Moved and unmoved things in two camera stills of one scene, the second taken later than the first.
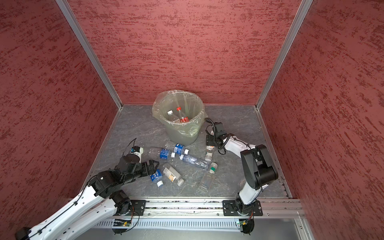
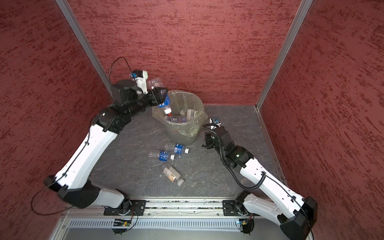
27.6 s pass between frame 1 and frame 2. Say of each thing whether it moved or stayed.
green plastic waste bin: stayed
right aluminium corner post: stayed
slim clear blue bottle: moved
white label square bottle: moved
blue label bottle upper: stayed
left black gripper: moved
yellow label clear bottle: stayed
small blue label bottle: moved
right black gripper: stayed
